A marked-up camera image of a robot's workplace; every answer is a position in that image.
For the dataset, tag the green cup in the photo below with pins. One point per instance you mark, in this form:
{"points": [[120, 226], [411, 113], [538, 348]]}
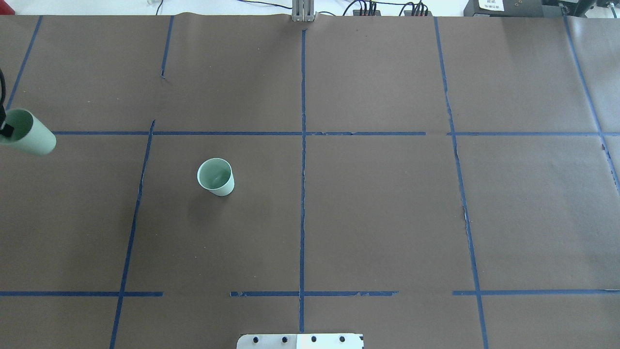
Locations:
{"points": [[216, 176], [30, 135]]}

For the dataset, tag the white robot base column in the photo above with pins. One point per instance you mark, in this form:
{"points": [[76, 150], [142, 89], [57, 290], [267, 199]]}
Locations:
{"points": [[301, 341]]}

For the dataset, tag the black box device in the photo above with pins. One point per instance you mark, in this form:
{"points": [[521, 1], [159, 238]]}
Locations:
{"points": [[523, 8]]}

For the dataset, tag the black power strip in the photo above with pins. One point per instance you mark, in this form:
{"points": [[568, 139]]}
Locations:
{"points": [[367, 12]]}

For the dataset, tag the green cup on table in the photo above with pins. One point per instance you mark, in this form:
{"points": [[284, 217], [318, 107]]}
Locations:
{"points": [[216, 176]]}

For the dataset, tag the aluminium frame post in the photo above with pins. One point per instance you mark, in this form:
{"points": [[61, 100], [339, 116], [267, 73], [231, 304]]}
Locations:
{"points": [[303, 11]]}

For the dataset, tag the brown paper table mat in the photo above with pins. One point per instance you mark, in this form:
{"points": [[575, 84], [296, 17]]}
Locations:
{"points": [[431, 183]]}

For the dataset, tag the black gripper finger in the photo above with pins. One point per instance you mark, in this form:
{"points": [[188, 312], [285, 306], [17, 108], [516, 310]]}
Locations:
{"points": [[5, 129]]}

